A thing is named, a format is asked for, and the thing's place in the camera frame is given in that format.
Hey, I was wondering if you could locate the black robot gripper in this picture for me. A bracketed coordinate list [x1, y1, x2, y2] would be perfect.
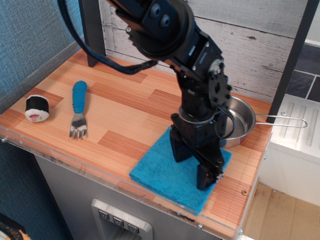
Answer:
[170, 112, 226, 190]

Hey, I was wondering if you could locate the blue cloth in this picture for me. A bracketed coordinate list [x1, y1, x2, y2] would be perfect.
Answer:
[129, 128, 216, 216]

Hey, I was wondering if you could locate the small steel pan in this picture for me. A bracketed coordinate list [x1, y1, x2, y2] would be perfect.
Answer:
[219, 96, 308, 149]

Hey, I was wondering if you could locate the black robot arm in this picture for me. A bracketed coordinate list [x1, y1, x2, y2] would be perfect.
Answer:
[110, 0, 234, 190]

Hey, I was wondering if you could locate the clear acrylic table edge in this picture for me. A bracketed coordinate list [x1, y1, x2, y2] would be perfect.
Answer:
[0, 127, 252, 240]

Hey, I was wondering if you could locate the white grooved cabinet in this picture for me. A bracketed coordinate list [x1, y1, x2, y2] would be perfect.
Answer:
[258, 94, 320, 206]

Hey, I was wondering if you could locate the silver dispenser button panel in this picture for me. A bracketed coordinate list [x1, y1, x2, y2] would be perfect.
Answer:
[91, 198, 154, 240]

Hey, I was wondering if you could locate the plush sushi roll toy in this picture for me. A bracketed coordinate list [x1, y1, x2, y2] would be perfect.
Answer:
[24, 94, 50, 123]

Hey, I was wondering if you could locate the yellow black object corner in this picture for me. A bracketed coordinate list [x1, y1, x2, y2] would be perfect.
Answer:
[0, 222, 31, 240]

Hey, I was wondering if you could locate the black braided cable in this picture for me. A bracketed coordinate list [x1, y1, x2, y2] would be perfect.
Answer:
[56, 0, 159, 75]

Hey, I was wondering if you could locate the blue handled fork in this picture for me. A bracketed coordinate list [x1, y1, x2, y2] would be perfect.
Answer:
[69, 80, 88, 139]

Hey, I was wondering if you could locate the right black post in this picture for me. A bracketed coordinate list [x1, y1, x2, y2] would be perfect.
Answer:
[266, 0, 320, 123]

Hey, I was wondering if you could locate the black post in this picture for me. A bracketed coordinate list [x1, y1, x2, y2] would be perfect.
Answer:
[78, 0, 106, 56]
[266, 0, 320, 123]

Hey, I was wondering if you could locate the left black post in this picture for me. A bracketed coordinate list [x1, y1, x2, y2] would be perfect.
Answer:
[78, 0, 106, 56]

